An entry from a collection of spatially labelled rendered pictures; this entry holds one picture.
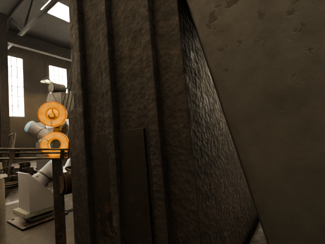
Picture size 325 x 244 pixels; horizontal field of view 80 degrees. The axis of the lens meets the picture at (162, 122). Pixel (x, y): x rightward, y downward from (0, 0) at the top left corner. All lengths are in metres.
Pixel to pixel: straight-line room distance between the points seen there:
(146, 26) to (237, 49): 0.33
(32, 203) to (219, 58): 2.04
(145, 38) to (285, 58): 0.43
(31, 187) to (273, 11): 2.15
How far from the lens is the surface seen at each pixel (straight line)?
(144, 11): 0.78
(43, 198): 2.28
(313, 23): 0.56
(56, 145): 4.48
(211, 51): 0.60
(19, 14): 13.63
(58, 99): 7.05
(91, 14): 1.09
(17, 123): 13.71
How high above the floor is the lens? 0.69
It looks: 4 degrees up
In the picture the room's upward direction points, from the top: 5 degrees counter-clockwise
